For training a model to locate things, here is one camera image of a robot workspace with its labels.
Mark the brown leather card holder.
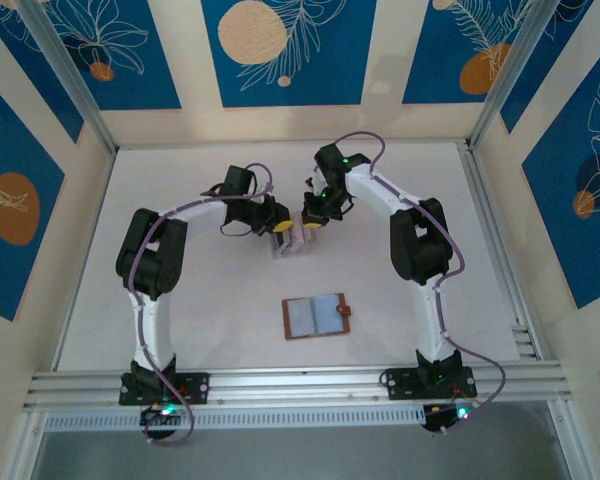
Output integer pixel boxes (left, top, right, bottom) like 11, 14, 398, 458
281, 292, 354, 341

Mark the clear acrylic card stand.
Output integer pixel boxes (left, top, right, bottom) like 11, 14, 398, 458
268, 212, 317, 260

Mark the thin black left wrist cable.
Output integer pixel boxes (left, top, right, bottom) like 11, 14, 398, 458
218, 222, 254, 238

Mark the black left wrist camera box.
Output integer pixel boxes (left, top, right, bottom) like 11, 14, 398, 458
222, 164, 257, 196

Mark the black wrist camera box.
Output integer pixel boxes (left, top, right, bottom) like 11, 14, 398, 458
313, 143, 352, 184
222, 164, 257, 196

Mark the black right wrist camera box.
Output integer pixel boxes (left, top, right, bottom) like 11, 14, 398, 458
313, 143, 352, 184

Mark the aluminium table side rail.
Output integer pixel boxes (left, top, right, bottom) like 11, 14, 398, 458
457, 142, 541, 359

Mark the aluminium mounting rail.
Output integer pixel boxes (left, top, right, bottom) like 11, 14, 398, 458
22, 362, 574, 414

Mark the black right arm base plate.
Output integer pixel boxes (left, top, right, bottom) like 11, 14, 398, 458
382, 367, 477, 401

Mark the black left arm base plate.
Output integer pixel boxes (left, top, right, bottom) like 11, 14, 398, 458
118, 372, 211, 406

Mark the white slotted cable duct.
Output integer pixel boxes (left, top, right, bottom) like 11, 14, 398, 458
44, 407, 426, 432

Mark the aluminium frame post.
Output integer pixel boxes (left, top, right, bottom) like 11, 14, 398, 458
17, 0, 119, 156
467, 0, 564, 151

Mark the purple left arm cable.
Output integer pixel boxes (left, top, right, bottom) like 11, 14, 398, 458
129, 162, 274, 446

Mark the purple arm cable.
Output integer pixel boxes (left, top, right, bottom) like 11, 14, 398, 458
329, 130, 507, 436
129, 162, 274, 446

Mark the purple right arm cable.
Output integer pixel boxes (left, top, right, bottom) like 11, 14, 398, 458
329, 130, 507, 436

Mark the aluminium frame leg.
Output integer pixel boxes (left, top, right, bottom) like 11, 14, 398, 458
547, 399, 594, 480
7, 412, 49, 480

